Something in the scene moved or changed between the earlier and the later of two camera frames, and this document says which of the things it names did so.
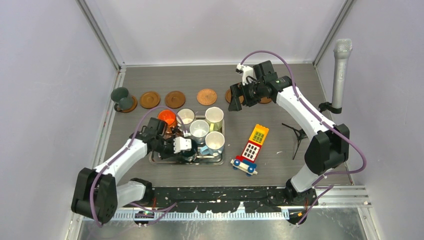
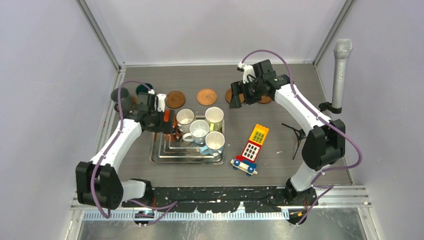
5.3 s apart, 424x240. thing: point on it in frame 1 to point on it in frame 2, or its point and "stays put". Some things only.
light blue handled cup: [215, 141] stays put
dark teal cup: [189, 155] to [142, 88]
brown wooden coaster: [228, 96] stays put
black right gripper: [237, 90] stays put
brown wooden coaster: [175, 99] stays put
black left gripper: [171, 152] to [163, 127]
